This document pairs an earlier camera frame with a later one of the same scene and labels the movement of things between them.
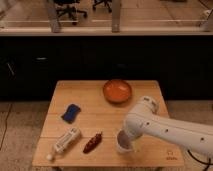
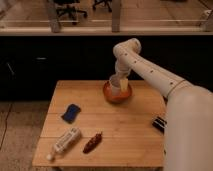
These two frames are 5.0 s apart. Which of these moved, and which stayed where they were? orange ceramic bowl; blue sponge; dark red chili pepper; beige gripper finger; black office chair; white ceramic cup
Moved: beige gripper finger; white ceramic cup
Stayed: blue sponge; dark red chili pepper; orange ceramic bowl; black office chair
